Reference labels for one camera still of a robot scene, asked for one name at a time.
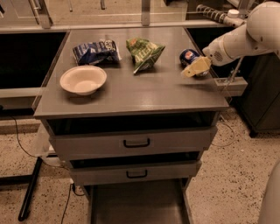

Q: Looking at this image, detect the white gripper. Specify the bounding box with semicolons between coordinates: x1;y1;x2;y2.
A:
181;38;231;77

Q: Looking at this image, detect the blue pepsi can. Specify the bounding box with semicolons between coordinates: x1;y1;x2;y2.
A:
179;49;201;69

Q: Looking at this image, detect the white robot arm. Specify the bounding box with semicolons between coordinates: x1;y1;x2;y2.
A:
180;1;280;224

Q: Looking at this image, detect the grey top drawer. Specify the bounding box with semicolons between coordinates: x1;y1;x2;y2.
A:
45;111;218;161

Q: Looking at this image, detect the grey drawer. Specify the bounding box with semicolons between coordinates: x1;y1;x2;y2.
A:
70;151;201;186
45;111;218;161
87;179;194;224

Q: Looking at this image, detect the grey drawer cabinet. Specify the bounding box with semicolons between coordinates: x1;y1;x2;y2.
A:
32;26;230;224

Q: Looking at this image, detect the grey middle drawer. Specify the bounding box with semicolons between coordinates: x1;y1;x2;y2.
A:
70;151;201;186

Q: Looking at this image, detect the grey bottom drawer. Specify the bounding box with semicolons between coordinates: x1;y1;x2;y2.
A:
87;179;194;224

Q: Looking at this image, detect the white power strip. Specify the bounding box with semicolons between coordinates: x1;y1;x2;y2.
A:
195;4;248;29

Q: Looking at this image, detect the green chip bag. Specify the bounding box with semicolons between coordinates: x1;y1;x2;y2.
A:
126;38;165;74

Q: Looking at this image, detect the dark cabinet at right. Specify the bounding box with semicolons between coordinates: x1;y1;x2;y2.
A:
234;53;280;137

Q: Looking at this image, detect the blue chip bag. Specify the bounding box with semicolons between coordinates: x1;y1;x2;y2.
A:
73;39;122;66

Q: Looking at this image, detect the white paper bowl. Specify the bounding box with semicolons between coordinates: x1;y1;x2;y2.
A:
59;66;107;95

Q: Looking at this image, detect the black metal stand leg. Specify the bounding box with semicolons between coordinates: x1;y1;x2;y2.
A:
0;157;43;221

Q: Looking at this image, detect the black floor cable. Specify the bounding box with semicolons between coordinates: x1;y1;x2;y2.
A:
8;115;86;224

